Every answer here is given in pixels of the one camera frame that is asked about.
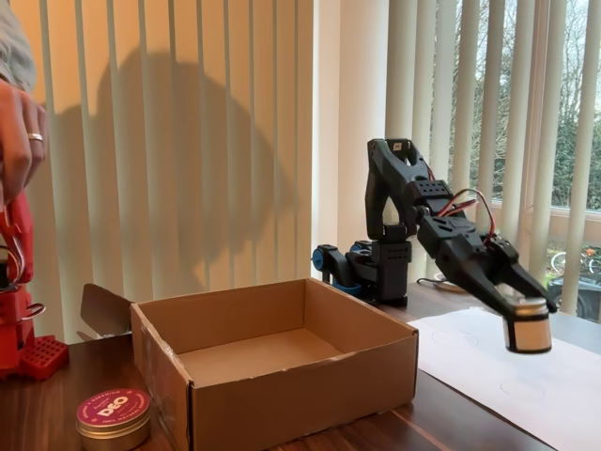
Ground dark parked car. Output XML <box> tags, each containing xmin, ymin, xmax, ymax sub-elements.
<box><xmin>544</xmin><ymin>274</ymin><xmax>601</xmax><ymax>323</ymax></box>

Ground vertical blinds without view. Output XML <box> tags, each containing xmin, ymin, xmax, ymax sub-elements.
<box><xmin>0</xmin><ymin>0</ymin><xmax>314</xmax><ymax>344</ymax></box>

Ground white paper sheet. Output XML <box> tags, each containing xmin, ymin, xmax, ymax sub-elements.
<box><xmin>412</xmin><ymin>307</ymin><xmax>601</xmax><ymax>451</ymax></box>

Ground person hand with ring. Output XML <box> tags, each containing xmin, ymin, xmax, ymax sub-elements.
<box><xmin>0</xmin><ymin>77</ymin><xmax>50</xmax><ymax>209</ymax></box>

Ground red perforated base block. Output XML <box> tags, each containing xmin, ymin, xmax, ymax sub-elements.
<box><xmin>21</xmin><ymin>334</ymin><xmax>70</xmax><ymax>381</ymax></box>

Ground small silver round tin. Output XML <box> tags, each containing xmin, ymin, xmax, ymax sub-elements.
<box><xmin>497</xmin><ymin>283</ymin><xmax>553</xmax><ymax>354</ymax></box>

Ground parked bicycle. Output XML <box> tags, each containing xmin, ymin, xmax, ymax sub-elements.
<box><xmin>551</xmin><ymin>246</ymin><xmax>601</xmax><ymax>274</ymax></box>

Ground red robot arm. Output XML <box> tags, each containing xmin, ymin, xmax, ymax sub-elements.
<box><xmin>0</xmin><ymin>192</ymin><xmax>47</xmax><ymax>380</ymax></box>

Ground masking tape roll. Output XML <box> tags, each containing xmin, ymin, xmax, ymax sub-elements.
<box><xmin>434</xmin><ymin>272</ymin><xmax>467</xmax><ymax>295</ymax></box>

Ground vertical blinds with view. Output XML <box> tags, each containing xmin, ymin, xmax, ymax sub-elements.
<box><xmin>384</xmin><ymin>0</ymin><xmax>601</xmax><ymax>325</ymax></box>

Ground forearm in grey sleeve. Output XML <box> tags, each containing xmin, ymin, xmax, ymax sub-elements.
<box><xmin>0</xmin><ymin>0</ymin><xmax>38</xmax><ymax>93</ymax></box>

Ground open cardboard box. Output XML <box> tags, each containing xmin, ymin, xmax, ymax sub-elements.
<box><xmin>77</xmin><ymin>276</ymin><xmax>420</xmax><ymax>451</ymax></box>

